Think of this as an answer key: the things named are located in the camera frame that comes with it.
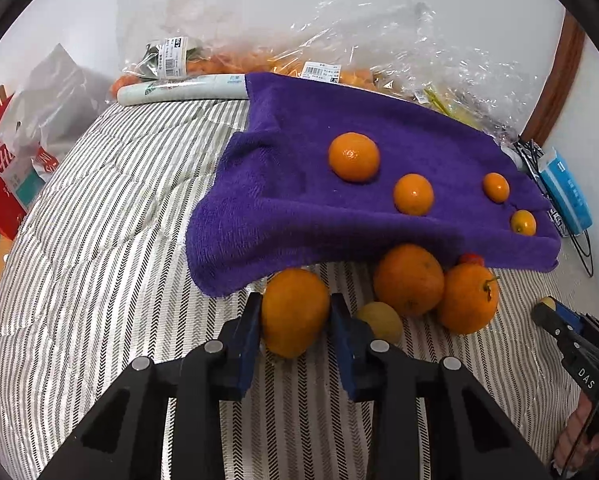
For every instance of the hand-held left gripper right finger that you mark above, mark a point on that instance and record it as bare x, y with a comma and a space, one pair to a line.
344, 350

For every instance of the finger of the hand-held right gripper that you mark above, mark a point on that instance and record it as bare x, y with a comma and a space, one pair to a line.
562, 320

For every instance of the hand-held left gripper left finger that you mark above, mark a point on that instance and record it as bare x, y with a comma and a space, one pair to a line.
249, 340

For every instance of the yellow-green round fruit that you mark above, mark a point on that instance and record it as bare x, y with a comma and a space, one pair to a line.
382, 322

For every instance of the orange with stem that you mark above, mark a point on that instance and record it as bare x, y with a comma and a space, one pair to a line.
467, 305

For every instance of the small orange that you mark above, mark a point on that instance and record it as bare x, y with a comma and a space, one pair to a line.
496, 187
523, 222

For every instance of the person's right hand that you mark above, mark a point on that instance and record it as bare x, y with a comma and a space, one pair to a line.
572, 440

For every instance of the small red tomato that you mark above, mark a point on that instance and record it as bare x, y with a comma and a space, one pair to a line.
472, 259

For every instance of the blue tissue box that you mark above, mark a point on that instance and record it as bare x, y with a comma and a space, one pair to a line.
567, 190

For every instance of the purple towel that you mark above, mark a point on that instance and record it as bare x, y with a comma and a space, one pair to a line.
289, 200

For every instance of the striped bed quilt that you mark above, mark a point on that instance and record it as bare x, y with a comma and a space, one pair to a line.
104, 260

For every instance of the clear bag of yellow fruit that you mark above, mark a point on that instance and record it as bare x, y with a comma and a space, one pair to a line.
444, 105

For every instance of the white paper roll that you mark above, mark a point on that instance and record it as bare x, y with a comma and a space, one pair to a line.
179, 89

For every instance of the clear bag of leafy oranges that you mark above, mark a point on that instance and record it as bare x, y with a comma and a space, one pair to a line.
172, 55

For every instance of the grey plastic bag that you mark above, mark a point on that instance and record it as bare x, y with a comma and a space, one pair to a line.
59, 90

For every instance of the brown wooden door frame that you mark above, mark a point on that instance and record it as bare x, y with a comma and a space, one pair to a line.
559, 70

